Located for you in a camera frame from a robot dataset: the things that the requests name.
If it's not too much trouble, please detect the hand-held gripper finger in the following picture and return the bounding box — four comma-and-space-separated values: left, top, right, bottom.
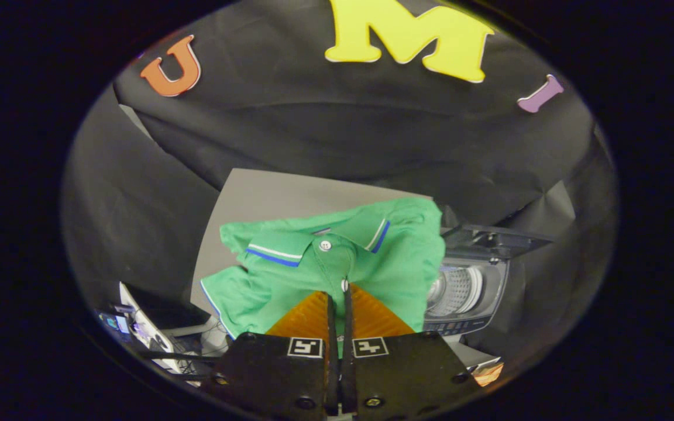
211, 291, 339, 417
341, 284, 482, 413

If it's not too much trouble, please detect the green polo shirt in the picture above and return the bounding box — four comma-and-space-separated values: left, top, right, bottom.
200, 197, 446, 357

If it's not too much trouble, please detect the grey washing machine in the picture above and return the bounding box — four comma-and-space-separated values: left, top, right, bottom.
422, 256, 511, 337

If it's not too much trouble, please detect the dark washing machine lid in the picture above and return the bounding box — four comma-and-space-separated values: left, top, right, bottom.
441, 224, 554, 261

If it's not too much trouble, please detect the small orange object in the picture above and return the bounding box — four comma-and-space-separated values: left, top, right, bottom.
468, 360, 505, 387

